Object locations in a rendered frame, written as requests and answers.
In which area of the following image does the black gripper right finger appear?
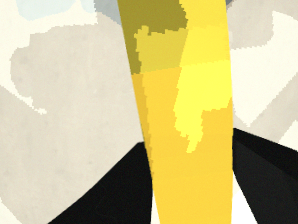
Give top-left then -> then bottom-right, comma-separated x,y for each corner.
231,128 -> 298,224

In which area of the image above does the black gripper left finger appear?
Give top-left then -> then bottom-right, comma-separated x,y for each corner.
47,141 -> 153,224

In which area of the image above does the yellow bar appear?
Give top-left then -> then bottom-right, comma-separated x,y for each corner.
117,0 -> 233,224

